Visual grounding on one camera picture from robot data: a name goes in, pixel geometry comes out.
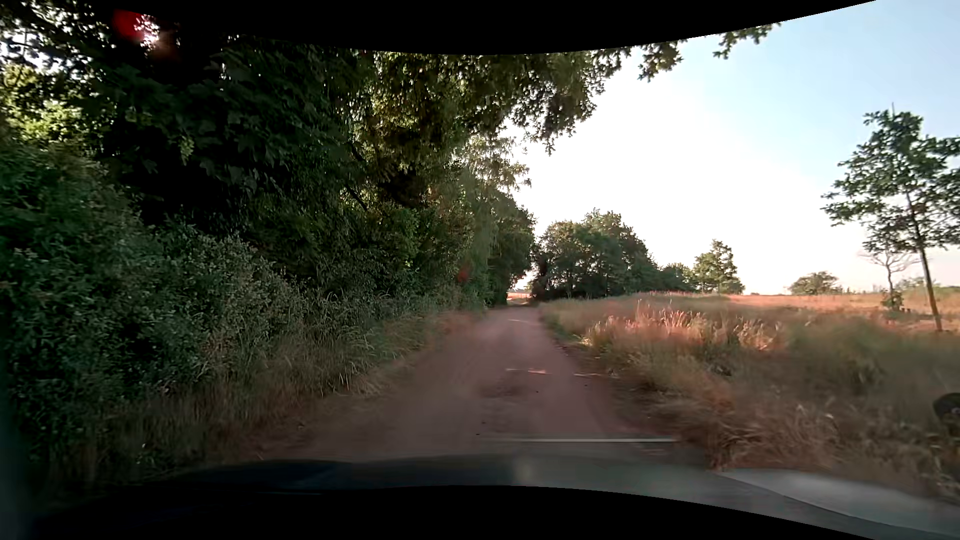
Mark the slim young tree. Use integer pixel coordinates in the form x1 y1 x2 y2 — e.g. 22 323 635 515
821 107 960 333

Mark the low rounded tree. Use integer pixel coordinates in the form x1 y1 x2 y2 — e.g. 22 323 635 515
787 271 844 296

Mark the dry tall grass verge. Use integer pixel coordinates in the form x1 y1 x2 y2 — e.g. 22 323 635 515
538 294 960 500

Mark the car's own bonnet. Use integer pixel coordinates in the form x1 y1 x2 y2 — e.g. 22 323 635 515
30 452 960 540

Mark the grass verge under trees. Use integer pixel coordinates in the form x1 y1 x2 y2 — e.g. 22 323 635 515
112 306 481 481

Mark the small bare tree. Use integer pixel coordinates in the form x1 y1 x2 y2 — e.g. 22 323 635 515
859 247 918 312

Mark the reddish narrow asphalt road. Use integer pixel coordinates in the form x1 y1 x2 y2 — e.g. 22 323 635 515
251 303 706 470

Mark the dry golden field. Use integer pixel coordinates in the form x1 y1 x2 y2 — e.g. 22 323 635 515
652 288 960 331

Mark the row of dense green trees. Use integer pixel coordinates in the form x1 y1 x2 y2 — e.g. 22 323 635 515
0 22 781 481

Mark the group of trees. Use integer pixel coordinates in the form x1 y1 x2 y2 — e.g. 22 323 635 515
529 209 746 302

